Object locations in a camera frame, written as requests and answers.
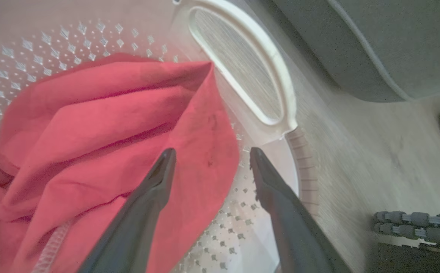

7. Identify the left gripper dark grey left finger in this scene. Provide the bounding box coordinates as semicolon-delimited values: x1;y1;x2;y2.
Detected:
78;148;177;273

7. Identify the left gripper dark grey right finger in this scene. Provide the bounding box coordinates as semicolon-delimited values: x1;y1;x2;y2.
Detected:
250;147;351;273

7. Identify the red clothing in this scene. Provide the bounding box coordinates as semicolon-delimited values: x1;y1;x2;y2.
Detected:
0;52;240;273

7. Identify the cream laundry basket, brown rim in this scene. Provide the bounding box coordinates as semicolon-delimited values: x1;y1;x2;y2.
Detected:
0;0;319;273

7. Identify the grey fabric sofa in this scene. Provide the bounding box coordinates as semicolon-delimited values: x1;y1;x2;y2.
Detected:
273;0;440;103

